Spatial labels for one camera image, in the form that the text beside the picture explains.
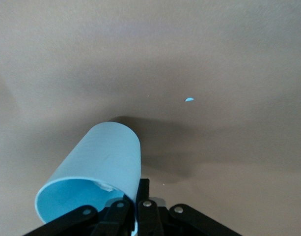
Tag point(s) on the tiny blue crescent fleck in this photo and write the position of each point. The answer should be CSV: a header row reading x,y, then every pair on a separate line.
x,y
189,100

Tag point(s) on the brown table cloth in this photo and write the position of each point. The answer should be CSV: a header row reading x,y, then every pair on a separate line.
x,y
214,61

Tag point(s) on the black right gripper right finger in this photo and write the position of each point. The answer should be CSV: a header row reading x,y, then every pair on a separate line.
x,y
147,218

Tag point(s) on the light blue cup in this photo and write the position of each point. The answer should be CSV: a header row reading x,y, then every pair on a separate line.
x,y
103,152

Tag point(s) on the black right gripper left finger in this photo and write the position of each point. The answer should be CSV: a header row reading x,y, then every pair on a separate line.
x,y
116,218

